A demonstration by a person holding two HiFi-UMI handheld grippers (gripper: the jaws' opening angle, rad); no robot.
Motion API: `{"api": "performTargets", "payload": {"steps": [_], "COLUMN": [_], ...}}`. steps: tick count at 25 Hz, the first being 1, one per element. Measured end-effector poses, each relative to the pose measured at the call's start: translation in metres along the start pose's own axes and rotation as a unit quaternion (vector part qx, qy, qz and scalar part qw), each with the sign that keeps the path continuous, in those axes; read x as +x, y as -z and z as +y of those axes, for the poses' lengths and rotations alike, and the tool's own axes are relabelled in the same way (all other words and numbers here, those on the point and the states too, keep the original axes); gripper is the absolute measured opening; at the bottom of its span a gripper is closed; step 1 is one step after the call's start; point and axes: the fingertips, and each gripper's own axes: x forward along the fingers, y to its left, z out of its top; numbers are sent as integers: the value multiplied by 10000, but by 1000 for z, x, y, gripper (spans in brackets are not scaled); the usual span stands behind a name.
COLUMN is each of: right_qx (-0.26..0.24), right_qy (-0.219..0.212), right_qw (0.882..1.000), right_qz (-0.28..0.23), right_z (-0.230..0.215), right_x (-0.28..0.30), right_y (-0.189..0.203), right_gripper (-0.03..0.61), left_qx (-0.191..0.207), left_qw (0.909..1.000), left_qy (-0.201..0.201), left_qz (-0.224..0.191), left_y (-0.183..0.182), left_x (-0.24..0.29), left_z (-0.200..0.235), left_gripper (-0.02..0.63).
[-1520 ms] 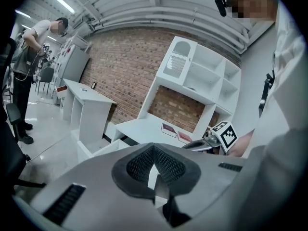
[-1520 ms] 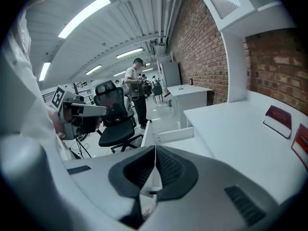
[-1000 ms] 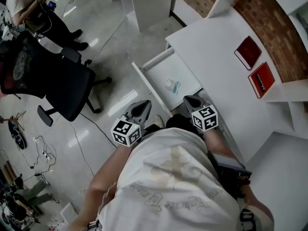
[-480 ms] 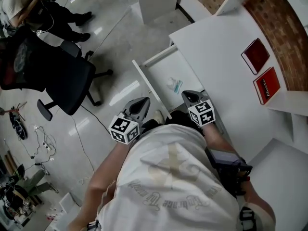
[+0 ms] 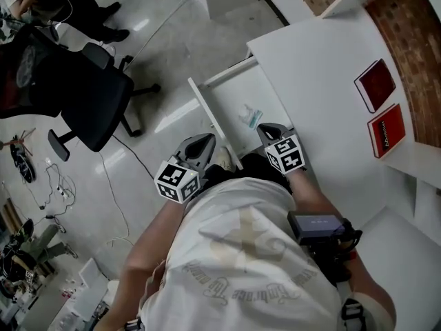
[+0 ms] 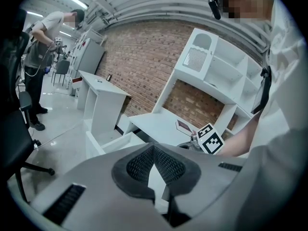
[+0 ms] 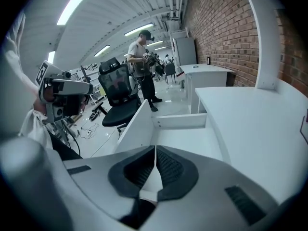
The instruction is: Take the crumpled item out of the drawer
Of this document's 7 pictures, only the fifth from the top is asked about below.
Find white box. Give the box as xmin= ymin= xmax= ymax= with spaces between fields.
xmin=78 ymin=257 xmax=108 ymax=298

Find white floor cable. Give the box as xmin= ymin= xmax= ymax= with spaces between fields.
xmin=43 ymin=160 xmax=77 ymax=220

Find dark red book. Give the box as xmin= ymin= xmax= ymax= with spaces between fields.
xmin=353 ymin=58 xmax=398 ymax=114

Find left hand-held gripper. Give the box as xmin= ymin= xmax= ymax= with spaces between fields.
xmin=154 ymin=132 xmax=218 ymax=205

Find person's left forearm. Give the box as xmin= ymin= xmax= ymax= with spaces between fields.
xmin=103 ymin=198 xmax=194 ymax=331

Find red floor stand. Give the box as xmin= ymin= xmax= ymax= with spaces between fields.
xmin=0 ymin=127 xmax=37 ymax=183

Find person's right forearm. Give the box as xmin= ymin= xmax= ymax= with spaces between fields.
xmin=287 ymin=167 xmax=397 ymax=331

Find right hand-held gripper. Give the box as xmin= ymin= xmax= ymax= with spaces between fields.
xmin=256 ymin=122 xmax=308 ymax=176

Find black arm-strapped device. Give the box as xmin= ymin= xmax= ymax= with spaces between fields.
xmin=287 ymin=211 xmax=363 ymax=284

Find white printed t-shirt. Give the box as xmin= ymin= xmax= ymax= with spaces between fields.
xmin=140 ymin=177 xmax=347 ymax=331

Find black office chair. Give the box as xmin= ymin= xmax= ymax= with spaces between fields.
xmin=0 ymin=22 xmax=162 ymax=162

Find person's black trousers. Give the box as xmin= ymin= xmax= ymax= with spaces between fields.
xmin=198 ymin=152 xmax=294 ymax=195

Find bright red book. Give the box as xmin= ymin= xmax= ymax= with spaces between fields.
xmin=366 ymin=103 xmax=407 ymax=160

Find white drawer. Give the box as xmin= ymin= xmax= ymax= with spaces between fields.
xmin=187 ymin=55 xmax=294 ymax=172

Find person's white shoe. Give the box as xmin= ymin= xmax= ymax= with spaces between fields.
xmin=214 ymin=146 xmax=236 ymax=172

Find black floor cable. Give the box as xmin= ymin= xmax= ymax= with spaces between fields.
xmin=98 ymin=134 xmax=156 ymax=251

